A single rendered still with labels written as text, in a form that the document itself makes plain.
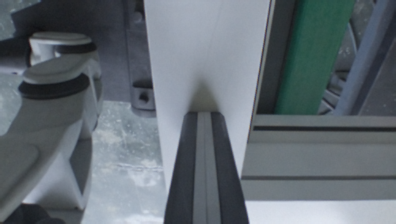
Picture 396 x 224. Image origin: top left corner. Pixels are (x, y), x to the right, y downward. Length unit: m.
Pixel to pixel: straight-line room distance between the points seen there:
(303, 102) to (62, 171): 0.31
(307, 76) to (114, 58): 0.85
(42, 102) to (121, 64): 0.52
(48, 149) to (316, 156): 0.29
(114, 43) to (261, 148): 0.83
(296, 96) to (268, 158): 0.06
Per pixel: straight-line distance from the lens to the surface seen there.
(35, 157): 0.29
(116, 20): 0.91
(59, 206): 0.41
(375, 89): 0.62
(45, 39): 0.87
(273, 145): 0.18
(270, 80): 0.18
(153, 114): 0.99
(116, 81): 0.99
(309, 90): 0.18
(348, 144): 0.21
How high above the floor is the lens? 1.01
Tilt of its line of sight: 59 degrees down
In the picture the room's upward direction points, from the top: 178 degrees counter-clockwise
